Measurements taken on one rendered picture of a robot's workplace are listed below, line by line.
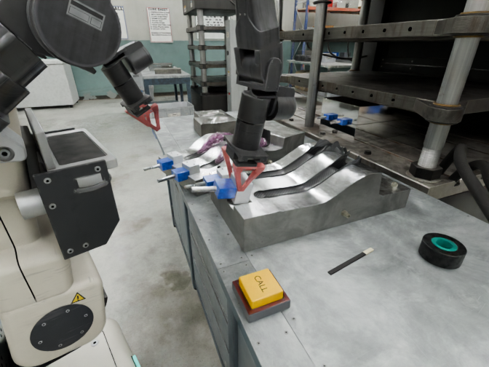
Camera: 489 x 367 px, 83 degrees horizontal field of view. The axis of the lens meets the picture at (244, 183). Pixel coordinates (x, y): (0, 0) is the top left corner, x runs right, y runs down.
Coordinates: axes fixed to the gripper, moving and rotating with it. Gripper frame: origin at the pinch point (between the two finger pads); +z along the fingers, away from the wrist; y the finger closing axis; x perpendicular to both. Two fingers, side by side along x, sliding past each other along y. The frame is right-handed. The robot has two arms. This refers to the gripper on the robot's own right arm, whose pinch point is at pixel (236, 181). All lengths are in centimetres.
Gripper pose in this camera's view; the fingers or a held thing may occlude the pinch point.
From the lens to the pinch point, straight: 62.3
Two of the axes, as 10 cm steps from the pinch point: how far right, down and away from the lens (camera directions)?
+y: -3.6, -5.3, 7.6
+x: -9.1, 0.2, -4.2
